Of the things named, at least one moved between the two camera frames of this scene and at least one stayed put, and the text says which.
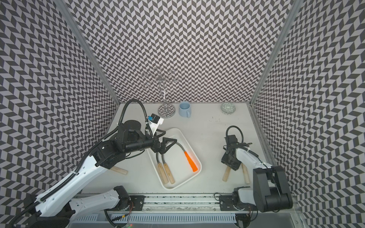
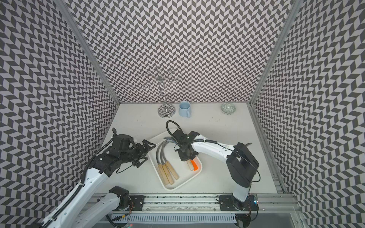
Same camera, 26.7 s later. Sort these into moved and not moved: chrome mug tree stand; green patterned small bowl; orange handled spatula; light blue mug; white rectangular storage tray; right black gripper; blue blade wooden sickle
Moved: right black gripper; blue blade wooden sickle
Not moved: green patterned small bowl; chrome mug tree stand; orange handled spatula; light blue mug; white rectangular storage tray
